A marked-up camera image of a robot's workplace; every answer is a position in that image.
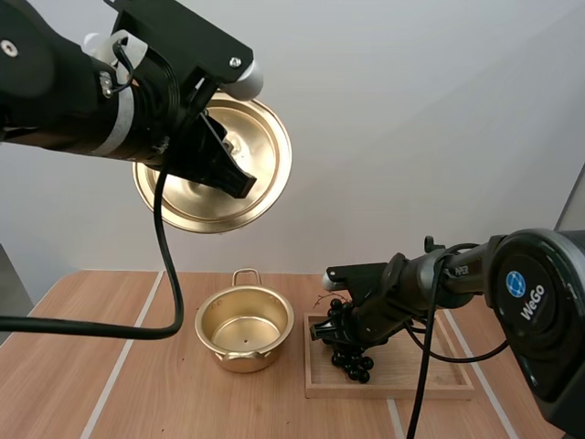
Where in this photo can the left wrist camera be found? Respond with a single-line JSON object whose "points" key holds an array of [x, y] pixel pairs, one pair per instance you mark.
{"points": [[183, 36]]}

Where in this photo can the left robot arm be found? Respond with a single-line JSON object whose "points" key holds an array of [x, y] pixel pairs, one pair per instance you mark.
{"points": [[41, 82]]}

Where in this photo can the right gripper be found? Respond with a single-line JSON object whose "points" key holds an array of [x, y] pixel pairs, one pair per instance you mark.
{"points": [[379, 315]]}

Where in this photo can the gold lid with black knob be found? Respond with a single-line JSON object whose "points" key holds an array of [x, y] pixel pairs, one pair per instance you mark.
{"points": [[265, 151]]}

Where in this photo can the bunch of dark toy grapes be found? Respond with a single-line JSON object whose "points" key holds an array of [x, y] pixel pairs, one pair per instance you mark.
{"points": [[354, 363]]}

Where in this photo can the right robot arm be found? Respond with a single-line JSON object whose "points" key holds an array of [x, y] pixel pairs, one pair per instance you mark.
{"points": [[539, 320]]}

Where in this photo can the shallow wooden tray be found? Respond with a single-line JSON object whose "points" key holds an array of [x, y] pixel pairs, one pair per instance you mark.
{"points": [[397, 379]]}

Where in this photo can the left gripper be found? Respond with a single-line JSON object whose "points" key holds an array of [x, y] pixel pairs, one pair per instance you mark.
{"points": [[164, 123]]}

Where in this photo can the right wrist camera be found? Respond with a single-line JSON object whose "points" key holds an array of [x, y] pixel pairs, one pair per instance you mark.
{"points": [[352, 274]]}

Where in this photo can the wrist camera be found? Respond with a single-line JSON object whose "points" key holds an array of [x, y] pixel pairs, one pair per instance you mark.
{"points": [[352, 274], [183, 36]]}

